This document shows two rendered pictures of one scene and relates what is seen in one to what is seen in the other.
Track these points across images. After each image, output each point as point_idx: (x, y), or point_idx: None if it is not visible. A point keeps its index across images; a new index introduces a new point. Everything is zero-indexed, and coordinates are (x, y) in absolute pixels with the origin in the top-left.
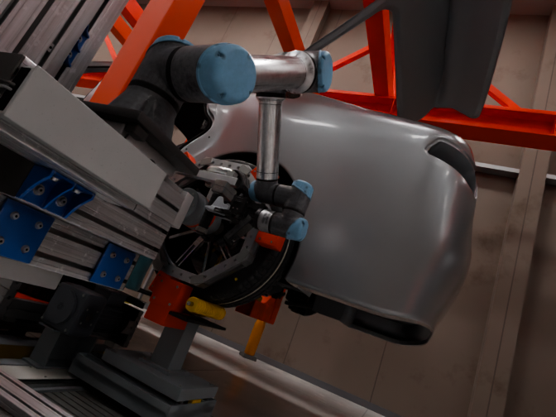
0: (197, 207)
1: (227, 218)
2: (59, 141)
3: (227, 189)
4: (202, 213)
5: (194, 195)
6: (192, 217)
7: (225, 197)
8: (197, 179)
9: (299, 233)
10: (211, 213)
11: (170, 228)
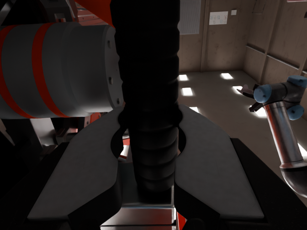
0: (103, 83)
1: (99, 182)
2: None
3: (155, 226)
4: (67, 80)
5: (116, 101)
6: (86, 49)
7: (129, 201)
8: (59, 118)
9: None
10: (165, 106)
11: (20, 21)
